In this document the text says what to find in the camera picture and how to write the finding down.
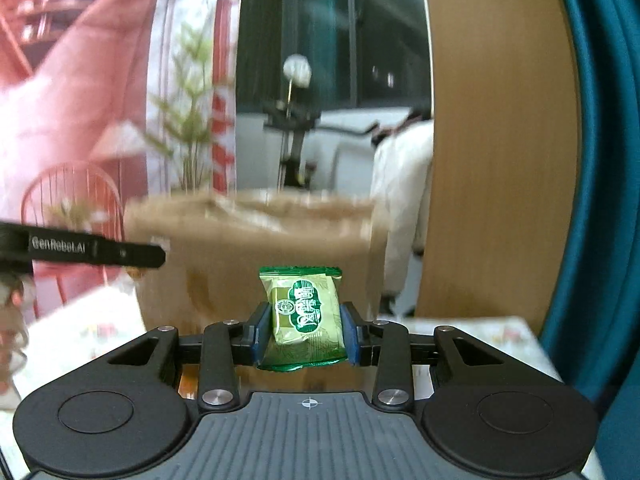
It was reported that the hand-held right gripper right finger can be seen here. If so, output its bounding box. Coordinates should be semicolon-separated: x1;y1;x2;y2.
340;302;501;413

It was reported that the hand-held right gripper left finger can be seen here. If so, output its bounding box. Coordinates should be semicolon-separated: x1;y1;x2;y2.
107;302;274;413

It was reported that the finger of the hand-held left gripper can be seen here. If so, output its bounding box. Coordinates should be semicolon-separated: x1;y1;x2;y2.
95;237;167;271

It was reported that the small green snack packet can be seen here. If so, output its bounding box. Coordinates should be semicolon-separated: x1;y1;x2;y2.
257;266;348;372

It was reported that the cardboard box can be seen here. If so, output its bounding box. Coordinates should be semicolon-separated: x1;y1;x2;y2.
122;189;391;356

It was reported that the person's left hand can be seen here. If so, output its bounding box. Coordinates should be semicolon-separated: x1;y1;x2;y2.
0;272;26;312

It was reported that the checked floral tablecloth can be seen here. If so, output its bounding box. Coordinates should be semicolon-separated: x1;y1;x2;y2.
0;280;606;480

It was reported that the white hanging garment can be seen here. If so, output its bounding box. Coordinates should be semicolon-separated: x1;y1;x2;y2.
369;119;435;297

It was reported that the printed plant curtain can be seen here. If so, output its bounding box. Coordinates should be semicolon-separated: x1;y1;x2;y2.
0;0;242;321

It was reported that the white furniture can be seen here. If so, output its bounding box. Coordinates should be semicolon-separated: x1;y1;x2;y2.
235;107;383;197

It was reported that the black metal stand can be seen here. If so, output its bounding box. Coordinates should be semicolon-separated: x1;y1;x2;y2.
262;100;321;192

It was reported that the white flower ornament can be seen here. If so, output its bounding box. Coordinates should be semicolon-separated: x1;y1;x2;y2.
282;54;314;111

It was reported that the brown wooden board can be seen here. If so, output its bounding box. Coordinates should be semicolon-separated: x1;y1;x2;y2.
415;0;587;333

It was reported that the dark window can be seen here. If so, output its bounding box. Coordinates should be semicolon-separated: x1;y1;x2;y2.
236;0;427;113

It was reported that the teal curtain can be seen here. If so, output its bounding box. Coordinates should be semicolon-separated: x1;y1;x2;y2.
537;0;640;406

